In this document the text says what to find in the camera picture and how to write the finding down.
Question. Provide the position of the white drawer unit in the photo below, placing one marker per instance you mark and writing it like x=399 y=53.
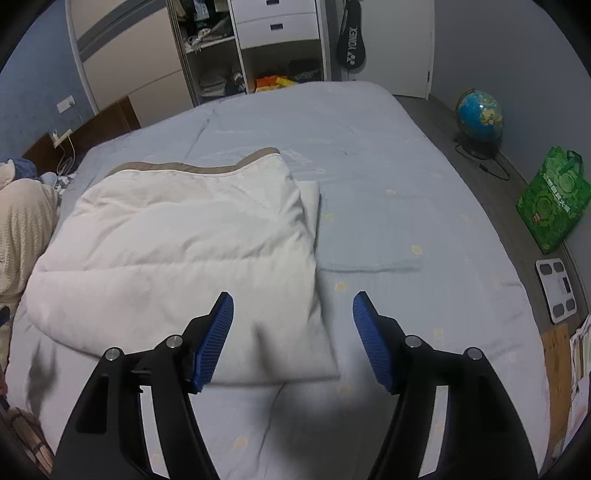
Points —
x=277 y=23

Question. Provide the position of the blue desk globe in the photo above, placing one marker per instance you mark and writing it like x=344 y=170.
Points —
x=480 y=115

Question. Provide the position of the fluffy cream blanket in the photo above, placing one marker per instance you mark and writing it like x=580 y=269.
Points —
x=23 y=230

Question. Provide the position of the folded clothes pile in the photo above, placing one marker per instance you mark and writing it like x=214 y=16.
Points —
x=217 y=85

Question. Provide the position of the brown cardboard sheet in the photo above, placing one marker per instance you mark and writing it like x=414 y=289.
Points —
x=556 y=378

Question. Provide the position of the stack of papers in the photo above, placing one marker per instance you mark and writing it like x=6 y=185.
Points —
x=581 y=369

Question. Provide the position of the orange and yellow toy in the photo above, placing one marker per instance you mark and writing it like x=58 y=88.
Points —
x=272 y=83

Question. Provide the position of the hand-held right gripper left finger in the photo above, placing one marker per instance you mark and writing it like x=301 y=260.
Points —
x=217 y=337

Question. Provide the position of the white wall socket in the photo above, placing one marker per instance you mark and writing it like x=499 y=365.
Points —
x=65 y=104

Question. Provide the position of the cream padded coat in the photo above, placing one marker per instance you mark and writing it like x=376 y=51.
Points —
x=161 y=249

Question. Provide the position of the brown wooden headboard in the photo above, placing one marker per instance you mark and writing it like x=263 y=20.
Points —
x=115 y=120

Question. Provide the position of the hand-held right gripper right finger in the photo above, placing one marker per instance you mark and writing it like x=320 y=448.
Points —
x=369 y=341

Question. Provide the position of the open wardrobe shelf unit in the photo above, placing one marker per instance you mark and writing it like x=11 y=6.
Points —
x=212 y=55

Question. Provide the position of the blue plush cloth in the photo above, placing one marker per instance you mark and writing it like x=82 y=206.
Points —
x=21 y=167

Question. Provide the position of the bed with light blue sheet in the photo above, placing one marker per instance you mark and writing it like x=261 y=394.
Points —
x=392 y=207

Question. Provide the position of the plaid cloth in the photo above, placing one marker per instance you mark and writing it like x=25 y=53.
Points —
x=25 y=438

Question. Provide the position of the green shopping bag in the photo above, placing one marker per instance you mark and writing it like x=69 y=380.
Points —
x=554 y=198

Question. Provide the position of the black racket bag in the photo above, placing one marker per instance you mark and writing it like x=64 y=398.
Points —
x=349 y=46

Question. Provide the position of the white door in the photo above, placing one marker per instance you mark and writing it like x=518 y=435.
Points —
x=397 y=41

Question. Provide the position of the beige wardrobe sliding door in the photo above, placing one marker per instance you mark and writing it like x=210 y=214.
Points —
x=129 y=50

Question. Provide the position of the white bathroom scale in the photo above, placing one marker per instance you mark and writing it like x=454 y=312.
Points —
x=556 y=290

